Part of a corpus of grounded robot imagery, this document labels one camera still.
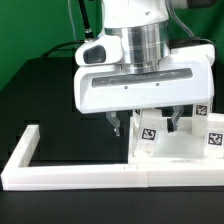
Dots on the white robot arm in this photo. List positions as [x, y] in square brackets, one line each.
[131, 65]

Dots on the white L-shaped obstacle fixture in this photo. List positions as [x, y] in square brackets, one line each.
[18, 175]

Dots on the white square tabletop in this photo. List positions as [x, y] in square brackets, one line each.
[180, 146]

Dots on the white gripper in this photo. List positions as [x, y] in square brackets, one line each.
[101, 84]

